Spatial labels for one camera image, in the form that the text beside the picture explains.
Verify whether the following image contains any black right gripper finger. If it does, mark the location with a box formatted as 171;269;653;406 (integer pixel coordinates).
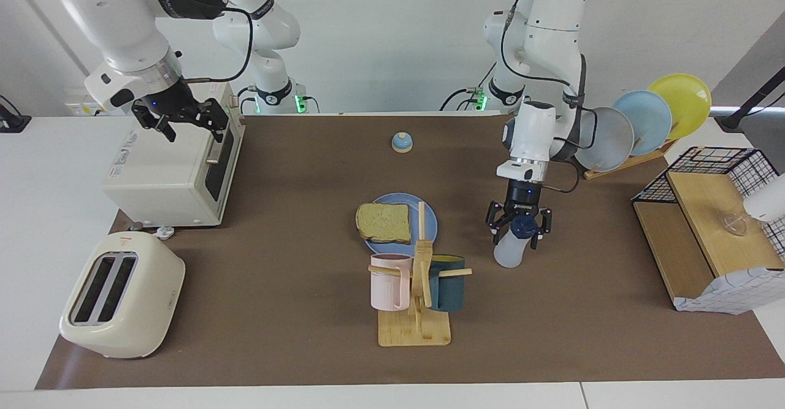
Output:
132;104;177;143
197;99;231;139

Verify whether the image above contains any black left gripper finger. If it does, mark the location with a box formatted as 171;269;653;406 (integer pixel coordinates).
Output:
486;201;511;245
530;208;553;250

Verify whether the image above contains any squeeze bottle with blue cap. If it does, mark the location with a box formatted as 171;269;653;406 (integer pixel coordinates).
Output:
494;215;540;269

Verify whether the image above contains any bread slice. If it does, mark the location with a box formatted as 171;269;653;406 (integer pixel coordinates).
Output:
356;202;412;245

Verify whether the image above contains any periwinkle blue plate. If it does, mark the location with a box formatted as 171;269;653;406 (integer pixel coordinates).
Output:
363;193;438;256

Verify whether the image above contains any pale grey plate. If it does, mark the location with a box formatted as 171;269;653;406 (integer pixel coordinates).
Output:
576;107;635;172

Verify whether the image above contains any wooden plate rack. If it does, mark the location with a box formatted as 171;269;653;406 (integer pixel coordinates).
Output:
563;138;678;181

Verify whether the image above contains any light blue plate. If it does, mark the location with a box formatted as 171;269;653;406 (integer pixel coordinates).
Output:
611;90;673;156

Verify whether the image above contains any yellow plate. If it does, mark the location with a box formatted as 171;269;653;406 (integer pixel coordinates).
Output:
647;73;712;141

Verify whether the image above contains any white toaster oven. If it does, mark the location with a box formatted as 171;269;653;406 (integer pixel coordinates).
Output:
101;81;246;227

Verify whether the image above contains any dark teal mug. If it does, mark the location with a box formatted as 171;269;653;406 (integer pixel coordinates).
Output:
428;254;467;312

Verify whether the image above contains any pink mug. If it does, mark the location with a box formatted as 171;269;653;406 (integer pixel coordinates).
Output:
370;253;413;312

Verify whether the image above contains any wooden mug tree stand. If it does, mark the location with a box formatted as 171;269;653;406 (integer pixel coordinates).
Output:
368;201;473;347

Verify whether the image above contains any brown table mat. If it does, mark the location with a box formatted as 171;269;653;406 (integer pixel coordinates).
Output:
35;113;785;390

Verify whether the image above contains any wooden shelf unit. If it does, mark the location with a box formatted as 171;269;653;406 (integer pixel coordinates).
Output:
633;171;785;302

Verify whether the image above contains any cream two-slot toaster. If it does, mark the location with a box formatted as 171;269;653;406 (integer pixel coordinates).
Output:
59;231;186;359

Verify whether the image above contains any clear glass cup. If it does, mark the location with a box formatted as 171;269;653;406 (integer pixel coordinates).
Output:
722;212;750;237

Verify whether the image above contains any white cylinder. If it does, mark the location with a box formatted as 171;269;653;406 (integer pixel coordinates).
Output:
743;173;785;223

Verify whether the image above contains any black arm base cable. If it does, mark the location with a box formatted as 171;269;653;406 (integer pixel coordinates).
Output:
438;67;499;113
236;84;258;115

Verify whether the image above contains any white wall power strip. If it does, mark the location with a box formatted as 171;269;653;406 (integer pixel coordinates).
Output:
65;86;132;117

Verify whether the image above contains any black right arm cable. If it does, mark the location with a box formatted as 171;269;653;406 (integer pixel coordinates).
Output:
166;1;255;85

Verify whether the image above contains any grey wall conduit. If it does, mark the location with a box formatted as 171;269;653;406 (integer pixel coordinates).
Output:
5;0;100;89

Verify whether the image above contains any black clamp mount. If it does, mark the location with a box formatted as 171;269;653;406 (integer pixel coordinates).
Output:
0;94;31;134

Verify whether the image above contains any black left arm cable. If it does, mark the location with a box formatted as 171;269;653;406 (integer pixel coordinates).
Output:
500;0;599;194

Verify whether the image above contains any black wire basket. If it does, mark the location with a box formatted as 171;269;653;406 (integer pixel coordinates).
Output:
632;147;785;259

